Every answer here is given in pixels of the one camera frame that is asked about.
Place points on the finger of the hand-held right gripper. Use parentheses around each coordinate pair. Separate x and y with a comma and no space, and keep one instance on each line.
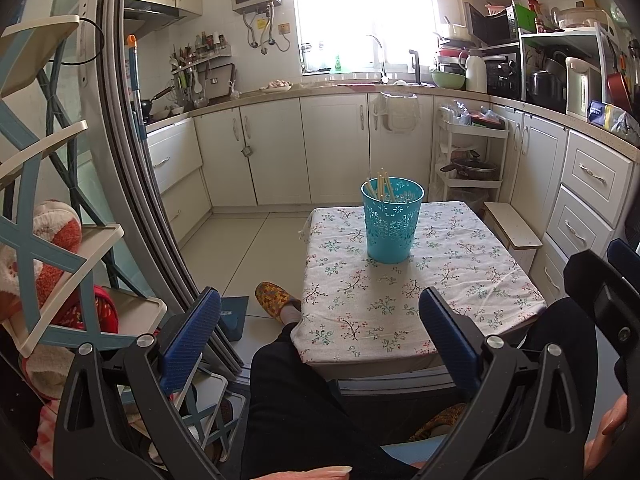
(595,285)
(622,257)

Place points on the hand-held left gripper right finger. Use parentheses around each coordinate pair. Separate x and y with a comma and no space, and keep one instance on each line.
(445,340)

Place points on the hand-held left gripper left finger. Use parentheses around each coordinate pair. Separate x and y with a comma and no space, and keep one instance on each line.
(192,340)

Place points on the turquoise plastic basket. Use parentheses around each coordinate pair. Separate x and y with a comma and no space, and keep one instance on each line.
(390,240)

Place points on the bundle of wooden chopsticks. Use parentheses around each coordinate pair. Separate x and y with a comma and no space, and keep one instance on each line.
(385,185)

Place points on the person's right hand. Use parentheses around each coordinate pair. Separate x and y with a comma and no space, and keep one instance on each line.
(607,425)

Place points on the person's left hand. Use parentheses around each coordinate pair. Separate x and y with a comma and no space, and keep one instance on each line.
(320,474)

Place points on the blue dustpan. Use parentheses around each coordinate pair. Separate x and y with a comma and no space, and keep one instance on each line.
(235,315)

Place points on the floral tablecloth table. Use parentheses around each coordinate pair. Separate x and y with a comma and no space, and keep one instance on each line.
(400,305)

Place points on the yellow patterned slipper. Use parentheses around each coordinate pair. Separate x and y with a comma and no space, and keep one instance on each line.
(272,300)
(445,417)

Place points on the red patterned cloth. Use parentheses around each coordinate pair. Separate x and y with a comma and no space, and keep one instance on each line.
(102,310)

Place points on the wooden step stool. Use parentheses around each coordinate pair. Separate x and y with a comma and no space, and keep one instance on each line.
(512,227)

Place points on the blue snack packet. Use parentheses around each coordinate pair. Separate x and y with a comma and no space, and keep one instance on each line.
(599,115)

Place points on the black pot with lid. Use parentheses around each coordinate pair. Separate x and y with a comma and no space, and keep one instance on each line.
(475,167)

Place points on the red pot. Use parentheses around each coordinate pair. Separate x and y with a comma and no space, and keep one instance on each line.
(620,87)

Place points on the white electric kettle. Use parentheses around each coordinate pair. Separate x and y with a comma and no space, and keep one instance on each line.
(580,90)

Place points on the red and white plush toy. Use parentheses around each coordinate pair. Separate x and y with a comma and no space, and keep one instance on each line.
(55,235)

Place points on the blue and cream shelf rack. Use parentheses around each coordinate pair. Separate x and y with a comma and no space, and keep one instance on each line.
(35,255)

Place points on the black small appliance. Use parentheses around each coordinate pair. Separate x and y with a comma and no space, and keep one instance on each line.
(545,87)

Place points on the white storage trolley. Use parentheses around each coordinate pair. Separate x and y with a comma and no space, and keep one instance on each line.
(470,130)

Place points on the white kitchen base cabinets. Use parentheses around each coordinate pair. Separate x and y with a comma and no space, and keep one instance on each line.
(275,145)

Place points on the black countertop oven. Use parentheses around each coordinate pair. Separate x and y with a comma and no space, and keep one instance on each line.
(502,77)

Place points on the white bag holder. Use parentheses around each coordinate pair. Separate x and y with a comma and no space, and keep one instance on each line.
(395,125)

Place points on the white counter shelf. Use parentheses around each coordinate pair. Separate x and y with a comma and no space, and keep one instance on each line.
(565,35)

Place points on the white thermos jug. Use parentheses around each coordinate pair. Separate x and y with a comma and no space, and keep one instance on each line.
(476,72)

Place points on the green bowl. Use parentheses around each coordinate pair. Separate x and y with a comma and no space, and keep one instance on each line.
(447,79)

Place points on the stack of colourful basins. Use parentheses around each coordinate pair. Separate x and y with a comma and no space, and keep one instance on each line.
(452,60)

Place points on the green cutting board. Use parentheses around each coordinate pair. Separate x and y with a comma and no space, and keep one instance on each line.
(525,15)

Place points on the black microwave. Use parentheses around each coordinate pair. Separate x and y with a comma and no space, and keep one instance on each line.
(495,25)

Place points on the plate of food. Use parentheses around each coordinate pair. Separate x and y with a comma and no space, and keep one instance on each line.
(275,86)

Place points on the mop with orange tip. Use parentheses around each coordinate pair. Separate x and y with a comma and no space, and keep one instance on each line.
(134,75)

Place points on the black faucet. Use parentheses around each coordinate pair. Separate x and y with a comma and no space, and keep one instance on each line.
(414,60)

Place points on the chrome faucet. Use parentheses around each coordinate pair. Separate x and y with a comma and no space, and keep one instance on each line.
(382,65)

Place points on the range hood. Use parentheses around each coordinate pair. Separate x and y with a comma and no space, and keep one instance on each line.
(150,12)

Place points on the bright window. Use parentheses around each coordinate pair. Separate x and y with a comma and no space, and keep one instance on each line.
(360,10)

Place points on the grey sliding door frame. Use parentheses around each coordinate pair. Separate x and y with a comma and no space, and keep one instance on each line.
(150,185)

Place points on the wall utensil rack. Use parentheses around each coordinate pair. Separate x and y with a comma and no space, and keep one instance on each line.
(200,62)

